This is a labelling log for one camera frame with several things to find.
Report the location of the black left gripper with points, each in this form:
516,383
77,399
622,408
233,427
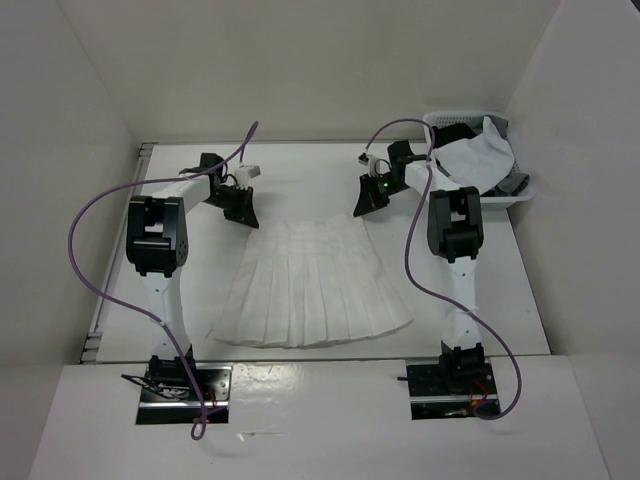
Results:
244,213

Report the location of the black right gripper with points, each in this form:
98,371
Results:
369,201

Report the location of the white pleated skirt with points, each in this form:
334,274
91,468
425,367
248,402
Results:
308,284

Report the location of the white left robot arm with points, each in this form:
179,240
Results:
157,246

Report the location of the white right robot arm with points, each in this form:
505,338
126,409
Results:
455,235

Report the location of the black garment in basket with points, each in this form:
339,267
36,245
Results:
452,133

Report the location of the white garment in basket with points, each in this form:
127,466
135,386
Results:
482,162

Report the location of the white plastic basket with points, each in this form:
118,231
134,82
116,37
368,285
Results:
448,117

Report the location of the grey garment in basket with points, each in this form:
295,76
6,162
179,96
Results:
516,181

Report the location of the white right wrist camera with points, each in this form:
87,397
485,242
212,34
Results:
376,166

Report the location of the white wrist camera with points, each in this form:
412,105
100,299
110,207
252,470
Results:
376,166
244,174

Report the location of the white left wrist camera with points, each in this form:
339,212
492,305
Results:
244,174

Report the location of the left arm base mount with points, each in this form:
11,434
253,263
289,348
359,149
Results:
163,403

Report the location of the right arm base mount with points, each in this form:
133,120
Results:
436,394

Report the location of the aluminium table edge rail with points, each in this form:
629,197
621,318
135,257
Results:
94,335

